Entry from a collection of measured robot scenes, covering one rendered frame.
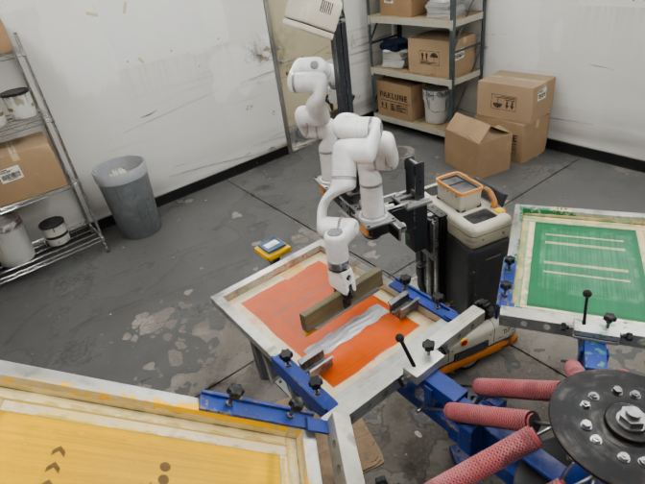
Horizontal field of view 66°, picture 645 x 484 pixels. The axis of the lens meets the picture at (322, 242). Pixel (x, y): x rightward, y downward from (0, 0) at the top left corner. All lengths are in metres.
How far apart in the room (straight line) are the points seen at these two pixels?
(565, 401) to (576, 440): 0.09
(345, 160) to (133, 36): 3.56
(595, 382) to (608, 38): 4.17
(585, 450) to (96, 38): 4.53
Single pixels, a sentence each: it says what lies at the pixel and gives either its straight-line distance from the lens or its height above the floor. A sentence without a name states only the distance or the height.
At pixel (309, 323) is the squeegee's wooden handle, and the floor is 1.10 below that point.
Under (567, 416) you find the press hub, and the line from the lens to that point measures 1.20.
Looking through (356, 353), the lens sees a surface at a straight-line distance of 1.78.
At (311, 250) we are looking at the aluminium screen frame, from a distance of 2.25.
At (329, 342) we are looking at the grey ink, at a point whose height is 0.96.
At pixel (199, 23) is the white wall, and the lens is 5.20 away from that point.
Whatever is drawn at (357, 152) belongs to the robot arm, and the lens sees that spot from 1.64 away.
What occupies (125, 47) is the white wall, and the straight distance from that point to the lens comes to 4.96.
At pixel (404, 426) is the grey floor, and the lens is 2.77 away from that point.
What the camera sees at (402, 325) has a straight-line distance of 1.87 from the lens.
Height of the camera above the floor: 2.22
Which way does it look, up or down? 33 degrees down
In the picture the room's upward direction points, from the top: 8 degrees counter-clockwise
